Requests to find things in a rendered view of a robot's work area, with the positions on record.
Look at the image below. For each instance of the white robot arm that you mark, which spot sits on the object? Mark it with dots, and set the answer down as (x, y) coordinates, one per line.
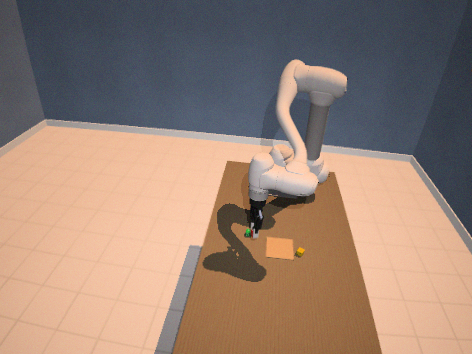
(299, 172)

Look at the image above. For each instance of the tan flat mat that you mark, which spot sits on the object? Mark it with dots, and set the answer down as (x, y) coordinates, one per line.
(279, 248)

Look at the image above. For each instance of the yellow die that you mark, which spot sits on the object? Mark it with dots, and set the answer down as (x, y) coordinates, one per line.
(300, 252)

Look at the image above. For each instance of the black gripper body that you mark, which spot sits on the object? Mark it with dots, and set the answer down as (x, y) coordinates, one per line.
(258, 204)

